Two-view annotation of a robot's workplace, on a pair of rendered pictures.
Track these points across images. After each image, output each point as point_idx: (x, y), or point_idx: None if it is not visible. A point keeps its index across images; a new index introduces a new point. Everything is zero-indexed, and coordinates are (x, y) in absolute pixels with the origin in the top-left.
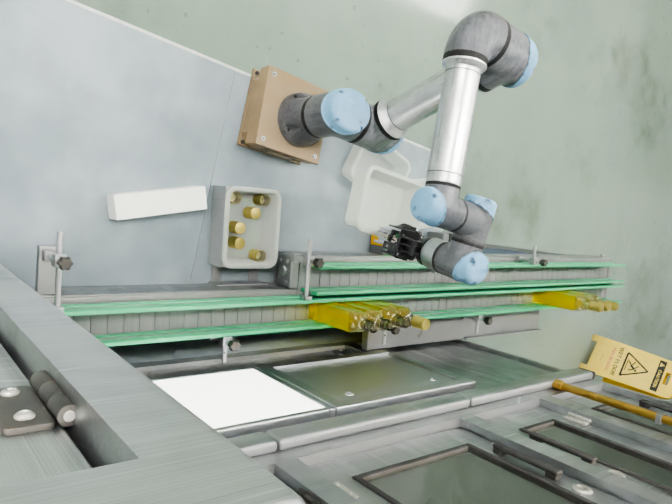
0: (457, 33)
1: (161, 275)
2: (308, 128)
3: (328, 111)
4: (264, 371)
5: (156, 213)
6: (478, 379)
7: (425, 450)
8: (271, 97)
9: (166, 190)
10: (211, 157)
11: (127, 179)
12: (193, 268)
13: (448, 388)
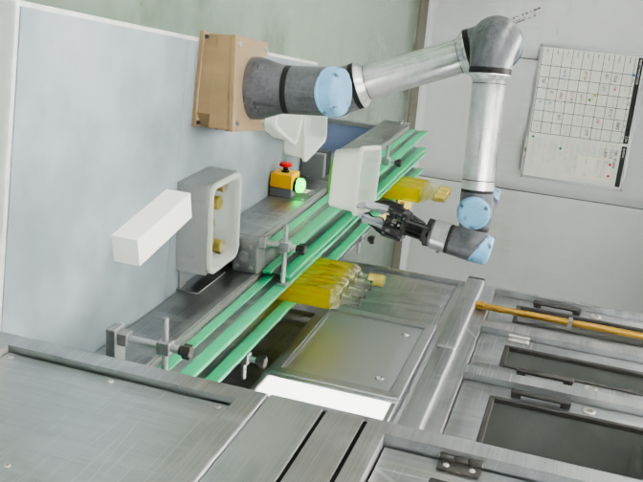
0: (492, 49)
1: (147, 301)
2: (287, 108)
3: (325, 98)
4: (284, 376)
5: (163, 242)
6: (412, 315)
7: (475, 414)
8: (238, 73)
9: (167, 213)
10: (175, 150)
11: (123, 209)
12: (166, 280)
13: (429, 341)
